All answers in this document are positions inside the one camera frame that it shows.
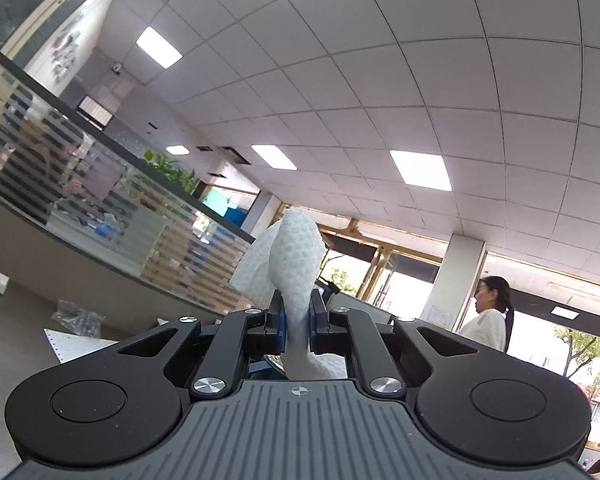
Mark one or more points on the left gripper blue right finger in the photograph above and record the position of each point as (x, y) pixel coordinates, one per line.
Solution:
(363, 343)

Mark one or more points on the dark blue steel tumbler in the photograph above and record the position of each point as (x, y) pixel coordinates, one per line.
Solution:
(267, 368)

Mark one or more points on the white perforated paper sheet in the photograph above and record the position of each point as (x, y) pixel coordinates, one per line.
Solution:
(68, 347)

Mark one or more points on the seated person dark hair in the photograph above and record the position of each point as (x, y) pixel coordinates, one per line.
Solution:
(36, 170)

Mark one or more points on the green potted plant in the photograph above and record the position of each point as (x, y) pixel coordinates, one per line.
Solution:
(186, 179)

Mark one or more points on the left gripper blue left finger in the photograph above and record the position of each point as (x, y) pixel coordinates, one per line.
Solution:
(242, 338)

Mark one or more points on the standing woman white shirt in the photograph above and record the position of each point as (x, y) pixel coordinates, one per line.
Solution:
(493, 325)

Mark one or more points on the white paper towel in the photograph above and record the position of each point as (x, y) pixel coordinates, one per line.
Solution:
(286, 258)

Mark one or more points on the frosted glass desk partition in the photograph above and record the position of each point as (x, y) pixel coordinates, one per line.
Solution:
(128, 216)

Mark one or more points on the clear bag of screws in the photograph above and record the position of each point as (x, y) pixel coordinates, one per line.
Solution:
(77, 320)

